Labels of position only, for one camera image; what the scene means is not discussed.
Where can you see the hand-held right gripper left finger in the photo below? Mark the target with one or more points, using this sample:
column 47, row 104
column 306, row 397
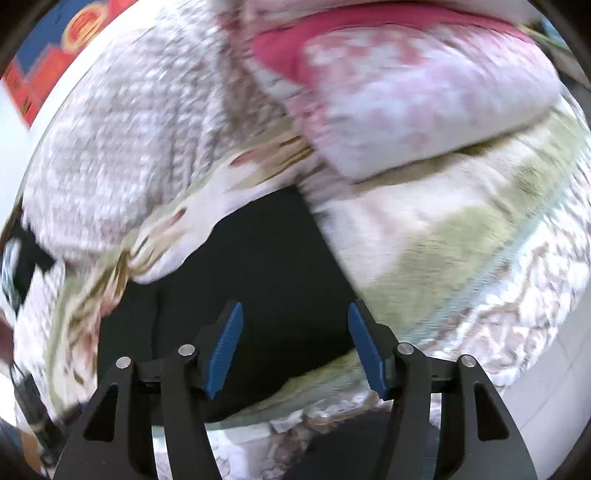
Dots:
column 226, row 350

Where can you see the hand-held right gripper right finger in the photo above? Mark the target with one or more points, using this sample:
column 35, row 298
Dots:
column 367, row 350

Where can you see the black pants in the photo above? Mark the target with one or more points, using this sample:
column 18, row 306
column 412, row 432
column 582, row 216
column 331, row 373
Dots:
column 268, row 258

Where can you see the cat print fleece blanket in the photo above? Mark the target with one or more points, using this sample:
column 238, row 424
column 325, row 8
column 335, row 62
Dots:
column 415, row 240

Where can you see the grey floral quilted bedspread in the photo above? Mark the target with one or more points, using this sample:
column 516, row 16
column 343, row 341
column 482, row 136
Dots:
column 129, row 138

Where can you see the pink floral comforter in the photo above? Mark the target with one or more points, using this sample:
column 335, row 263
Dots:
column 415, row 92

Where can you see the red and blue wall poster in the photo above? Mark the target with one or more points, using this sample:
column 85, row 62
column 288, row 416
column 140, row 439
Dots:
column 55, row 50

